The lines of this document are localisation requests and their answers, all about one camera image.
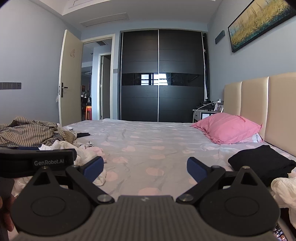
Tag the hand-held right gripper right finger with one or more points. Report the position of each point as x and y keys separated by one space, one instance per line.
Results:
x=196 y=169

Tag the striped beige garment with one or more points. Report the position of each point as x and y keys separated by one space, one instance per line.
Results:
x=23 y=132

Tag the framed landscape painting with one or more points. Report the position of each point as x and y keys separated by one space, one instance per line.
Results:
x=259 y=25

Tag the white muslin garment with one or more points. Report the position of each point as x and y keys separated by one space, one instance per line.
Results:
x=67 y=146

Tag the small white cloth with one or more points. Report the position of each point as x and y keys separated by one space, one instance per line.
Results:
x=57 y=98

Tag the black folded garment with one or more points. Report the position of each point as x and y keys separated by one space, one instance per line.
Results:
x=261 y=162

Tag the ceiling air vent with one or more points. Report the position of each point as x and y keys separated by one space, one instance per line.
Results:
x=104 y=19

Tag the crumpled white garment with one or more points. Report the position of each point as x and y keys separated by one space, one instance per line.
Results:
x=284 y=190

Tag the white nightstand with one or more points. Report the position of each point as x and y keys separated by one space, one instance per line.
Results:
x=203 y=114

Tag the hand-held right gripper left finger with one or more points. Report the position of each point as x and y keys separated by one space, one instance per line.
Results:
x=93 y=168

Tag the orange stool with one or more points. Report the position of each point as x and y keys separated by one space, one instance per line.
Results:
x=88 y=113

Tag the black sliding wardrobe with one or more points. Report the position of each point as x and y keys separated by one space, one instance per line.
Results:
x=138 y=58

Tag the cream door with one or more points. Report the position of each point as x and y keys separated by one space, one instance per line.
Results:
x=69 y=81

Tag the pink pillow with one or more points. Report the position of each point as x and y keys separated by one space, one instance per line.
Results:
x=226 y=127

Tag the person's left hand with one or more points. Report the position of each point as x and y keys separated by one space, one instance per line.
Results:
x=5 y=212

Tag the small black cloth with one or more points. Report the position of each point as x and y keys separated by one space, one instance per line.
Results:
x=83 y=134

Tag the white pillow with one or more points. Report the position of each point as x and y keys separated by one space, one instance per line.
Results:
x=255 y=138

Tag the small patterned cloth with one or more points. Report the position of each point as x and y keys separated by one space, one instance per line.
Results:
x=87 y=144

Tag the photo frame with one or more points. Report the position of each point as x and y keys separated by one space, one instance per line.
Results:
x=219 y=107

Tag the light pink garment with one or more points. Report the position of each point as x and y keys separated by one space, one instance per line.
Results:
x=97 y=151

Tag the grey switch panel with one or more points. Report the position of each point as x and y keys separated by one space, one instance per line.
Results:
x=10 y=85

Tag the dark object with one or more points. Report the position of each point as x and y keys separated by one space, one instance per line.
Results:
x=207 y=103

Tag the smartphone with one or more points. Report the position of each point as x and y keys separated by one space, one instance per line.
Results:
x=278 y=233

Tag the beige padded headboard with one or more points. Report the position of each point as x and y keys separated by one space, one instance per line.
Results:
x=277 y=104

